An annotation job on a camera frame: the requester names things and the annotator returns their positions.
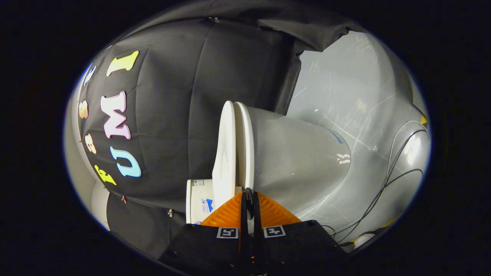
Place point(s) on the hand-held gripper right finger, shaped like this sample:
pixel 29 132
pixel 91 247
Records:
pixel 256 218

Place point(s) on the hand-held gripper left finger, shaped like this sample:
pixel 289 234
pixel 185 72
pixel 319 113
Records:
pixel 244 218

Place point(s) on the white toilet lid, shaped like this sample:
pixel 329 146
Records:
pixel 224 153

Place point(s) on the white ceramic toilet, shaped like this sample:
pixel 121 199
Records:
pixel 299 161

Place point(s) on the white toilet seat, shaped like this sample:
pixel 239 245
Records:
pixel 245 145

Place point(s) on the black backdrop cloth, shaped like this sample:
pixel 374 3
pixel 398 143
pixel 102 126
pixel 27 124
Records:
pixel 172 115

